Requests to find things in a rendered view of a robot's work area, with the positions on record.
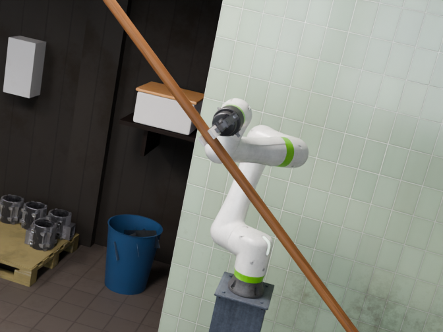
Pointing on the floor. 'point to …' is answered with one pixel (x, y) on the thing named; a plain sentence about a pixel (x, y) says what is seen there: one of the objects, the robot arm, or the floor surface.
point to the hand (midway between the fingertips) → (209, 136)
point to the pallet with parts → (32, 238)
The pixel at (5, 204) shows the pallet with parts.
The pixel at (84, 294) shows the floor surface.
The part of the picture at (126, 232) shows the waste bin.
